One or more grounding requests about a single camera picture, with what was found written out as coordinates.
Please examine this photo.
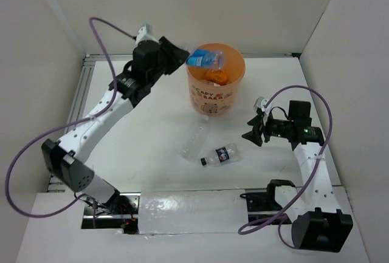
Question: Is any small bottle black cap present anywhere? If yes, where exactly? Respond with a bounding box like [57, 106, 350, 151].
[200, 143, 241, 167]

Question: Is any clear bottle blue cap label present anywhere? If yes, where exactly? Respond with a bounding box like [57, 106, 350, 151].
[185, 49, 226, 70]

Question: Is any orange small bottle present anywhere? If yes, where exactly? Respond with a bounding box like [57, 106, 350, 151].
[205, 69, 229, 86]

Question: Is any clear crushed bottle white cap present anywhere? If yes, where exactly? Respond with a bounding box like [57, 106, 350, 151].
[179, 115, 210, 162]

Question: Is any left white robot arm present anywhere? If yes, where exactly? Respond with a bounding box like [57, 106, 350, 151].
[41, 37, 190, 214]

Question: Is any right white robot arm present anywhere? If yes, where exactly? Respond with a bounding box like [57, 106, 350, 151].
[243, 97, 353, 253]

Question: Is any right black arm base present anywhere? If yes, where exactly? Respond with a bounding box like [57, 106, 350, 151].
[239, 190, 282, 222]

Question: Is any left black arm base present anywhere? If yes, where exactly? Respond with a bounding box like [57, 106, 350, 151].
[81, 193, 140, 234]

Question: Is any orange plastic capybara bin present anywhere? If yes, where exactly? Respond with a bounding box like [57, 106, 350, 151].
[187, 43, 246, 116]

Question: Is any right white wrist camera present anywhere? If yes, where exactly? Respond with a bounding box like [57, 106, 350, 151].
[253, 97, 269, 115]

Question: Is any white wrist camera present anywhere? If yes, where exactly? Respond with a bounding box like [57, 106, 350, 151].
[136, 23, 158, 45]
[253, 97, 269, 115]

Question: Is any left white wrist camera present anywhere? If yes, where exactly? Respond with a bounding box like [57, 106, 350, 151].
[136, 23, 158, 45]

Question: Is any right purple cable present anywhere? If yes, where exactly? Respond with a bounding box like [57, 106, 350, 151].
[237, 85, 332, 250]

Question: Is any aluminium frame rail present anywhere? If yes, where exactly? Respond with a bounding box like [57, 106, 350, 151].
[45, 52, 301, 194]

